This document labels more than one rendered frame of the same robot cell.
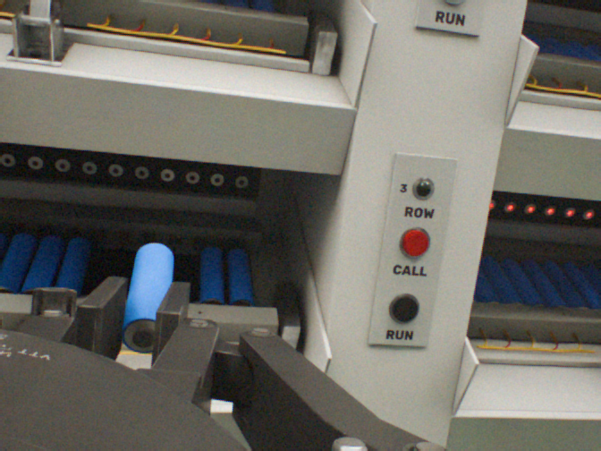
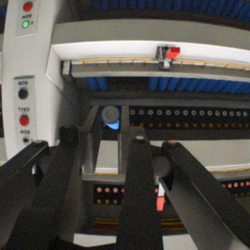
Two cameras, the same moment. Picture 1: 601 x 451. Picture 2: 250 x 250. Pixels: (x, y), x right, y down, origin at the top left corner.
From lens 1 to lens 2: 0.14 m
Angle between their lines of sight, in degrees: 23
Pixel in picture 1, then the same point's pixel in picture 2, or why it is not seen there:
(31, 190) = (169, 102)
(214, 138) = (102, 151)
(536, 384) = not seen: outside the picture
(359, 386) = (34, 59)
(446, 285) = (11, 104)
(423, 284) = (18, 104)
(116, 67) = not seen: hidden behind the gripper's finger
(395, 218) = (32, 129)
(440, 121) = not seen: hidden behind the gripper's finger
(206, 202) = (108, 102)
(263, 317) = (77, 74)
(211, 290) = (100, 79)
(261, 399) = (26, 193)
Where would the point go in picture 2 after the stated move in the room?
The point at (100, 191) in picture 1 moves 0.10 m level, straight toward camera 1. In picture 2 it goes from (146, 104) to (144, 107)
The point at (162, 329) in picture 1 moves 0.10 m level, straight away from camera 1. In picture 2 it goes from (90, 167) to (108, 135)
